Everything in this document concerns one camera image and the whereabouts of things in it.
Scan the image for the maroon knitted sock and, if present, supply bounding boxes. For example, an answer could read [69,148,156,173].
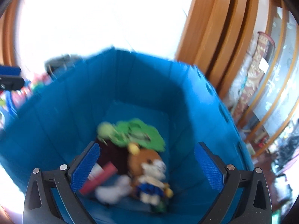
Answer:
[95,140,131,176]

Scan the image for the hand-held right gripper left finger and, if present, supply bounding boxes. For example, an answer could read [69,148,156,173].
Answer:
[22,141,101,224]

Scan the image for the patterned rolled rug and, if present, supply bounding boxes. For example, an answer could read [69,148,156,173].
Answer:
[234,31,274,124]

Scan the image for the black box with metal handle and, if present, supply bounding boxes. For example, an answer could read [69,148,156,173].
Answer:
[44,54,77,75]

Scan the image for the red and white box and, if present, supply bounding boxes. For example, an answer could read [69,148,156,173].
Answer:
[79,162,118,195]

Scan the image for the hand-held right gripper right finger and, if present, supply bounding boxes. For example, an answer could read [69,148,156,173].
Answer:
[194,142,272,224]

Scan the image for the brown wooden wall frame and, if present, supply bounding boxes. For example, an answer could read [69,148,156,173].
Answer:
[0,0,260,96]

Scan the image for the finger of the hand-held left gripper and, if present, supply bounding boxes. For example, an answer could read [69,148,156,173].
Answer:
[0,66,25,91]

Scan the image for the light green round plush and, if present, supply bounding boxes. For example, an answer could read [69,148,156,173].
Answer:
[97,122,115,141]

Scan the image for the blue plastic crate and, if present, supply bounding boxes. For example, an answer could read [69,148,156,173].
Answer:
[0,48,255,224]

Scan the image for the brown teddy bear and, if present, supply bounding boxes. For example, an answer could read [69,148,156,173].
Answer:
[127,142,174,206]

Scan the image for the white plush toy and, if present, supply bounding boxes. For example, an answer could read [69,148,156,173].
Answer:
[95,175,133,204]

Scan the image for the wooden framed glass door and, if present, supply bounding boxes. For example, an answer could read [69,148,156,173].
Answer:
[234,0,299,157]

